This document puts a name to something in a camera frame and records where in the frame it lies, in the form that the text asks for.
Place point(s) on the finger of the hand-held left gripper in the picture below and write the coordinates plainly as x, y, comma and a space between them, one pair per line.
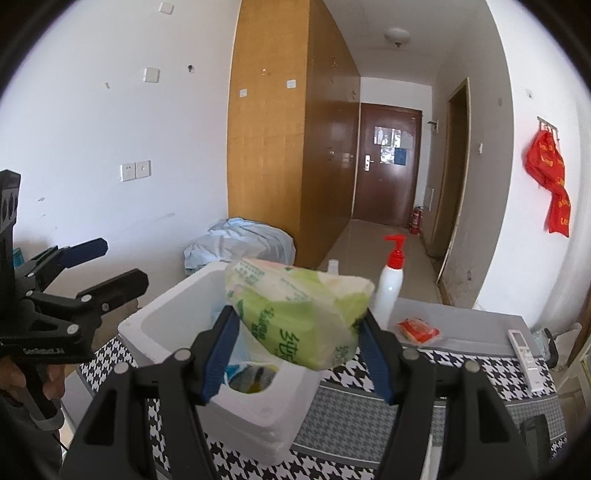
122, 288
85, 251

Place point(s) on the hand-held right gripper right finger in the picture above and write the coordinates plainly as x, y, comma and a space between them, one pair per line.
376, 360

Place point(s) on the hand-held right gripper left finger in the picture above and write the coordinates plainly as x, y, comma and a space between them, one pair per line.
221, 355

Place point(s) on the blue face mask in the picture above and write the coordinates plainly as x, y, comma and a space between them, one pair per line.
238, 371

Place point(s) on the yellow sponge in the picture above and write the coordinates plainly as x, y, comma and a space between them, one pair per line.
258, 386

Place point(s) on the white foam box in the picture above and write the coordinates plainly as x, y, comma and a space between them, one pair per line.
272, 415

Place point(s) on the green white tissue pack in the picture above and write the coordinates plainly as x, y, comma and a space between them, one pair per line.
300, 314

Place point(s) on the person's left forearm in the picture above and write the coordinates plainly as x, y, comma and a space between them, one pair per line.
23, 443

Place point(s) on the person's left hand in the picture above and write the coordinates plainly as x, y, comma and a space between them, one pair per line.
53, 383

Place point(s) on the red snack packet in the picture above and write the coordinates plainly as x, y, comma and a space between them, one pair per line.
418, 331

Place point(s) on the houndstooth tablecloth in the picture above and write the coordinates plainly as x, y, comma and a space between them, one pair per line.
351, 406

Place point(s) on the white red pump bottle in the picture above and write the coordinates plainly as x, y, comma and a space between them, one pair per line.
388, 286

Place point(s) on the small clear bottle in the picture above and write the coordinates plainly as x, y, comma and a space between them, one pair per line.
333, 266

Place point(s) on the light blue cloth pile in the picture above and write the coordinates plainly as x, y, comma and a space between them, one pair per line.
240, 244

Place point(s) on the red fire extinguisher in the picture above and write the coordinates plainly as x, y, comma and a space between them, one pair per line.
416, 220

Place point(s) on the white remote control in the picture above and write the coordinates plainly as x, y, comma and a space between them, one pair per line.
526, 360

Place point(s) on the brown entry door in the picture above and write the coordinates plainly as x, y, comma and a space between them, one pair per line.
388, 194

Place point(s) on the black smartphone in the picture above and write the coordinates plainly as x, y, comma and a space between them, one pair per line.
535, 443

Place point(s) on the blue paper notice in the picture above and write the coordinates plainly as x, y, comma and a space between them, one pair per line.
400, 156

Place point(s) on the wooden wardrobe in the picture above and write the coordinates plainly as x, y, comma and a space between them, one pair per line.
272, 138

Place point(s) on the white paper notice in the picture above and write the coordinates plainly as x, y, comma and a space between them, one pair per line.
390, 136

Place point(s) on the red plastic bag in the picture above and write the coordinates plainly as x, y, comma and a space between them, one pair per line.
559, 212
545, 161

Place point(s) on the round ceiling lamp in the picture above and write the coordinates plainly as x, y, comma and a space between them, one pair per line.
397, 36

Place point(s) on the white wall socket plate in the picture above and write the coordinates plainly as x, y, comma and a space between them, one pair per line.
143, 169
128, 171

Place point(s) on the square white wall plate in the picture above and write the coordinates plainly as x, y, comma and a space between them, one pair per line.
151, 74

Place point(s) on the wooden door frame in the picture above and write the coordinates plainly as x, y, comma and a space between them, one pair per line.
455, 184

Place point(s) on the small white wall plate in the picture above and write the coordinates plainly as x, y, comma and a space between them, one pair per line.
165, 8

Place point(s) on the metal wall hook rack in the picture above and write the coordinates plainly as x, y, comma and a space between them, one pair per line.
548, 125

